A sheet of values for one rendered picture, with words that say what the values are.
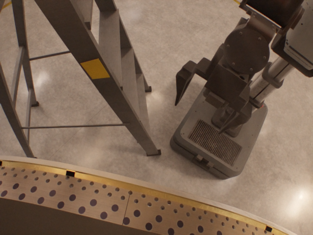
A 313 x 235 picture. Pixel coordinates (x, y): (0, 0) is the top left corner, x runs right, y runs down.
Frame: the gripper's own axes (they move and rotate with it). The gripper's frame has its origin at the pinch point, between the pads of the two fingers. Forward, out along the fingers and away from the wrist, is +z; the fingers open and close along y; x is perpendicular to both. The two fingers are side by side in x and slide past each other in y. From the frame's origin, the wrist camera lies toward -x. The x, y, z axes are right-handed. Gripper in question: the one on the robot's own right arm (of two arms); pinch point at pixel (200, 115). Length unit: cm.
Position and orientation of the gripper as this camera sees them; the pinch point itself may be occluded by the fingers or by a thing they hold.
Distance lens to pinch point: 43.0
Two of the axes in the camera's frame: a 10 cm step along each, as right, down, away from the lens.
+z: -3.9, 6.9, 6.1
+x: 3.8, -4.9, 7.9
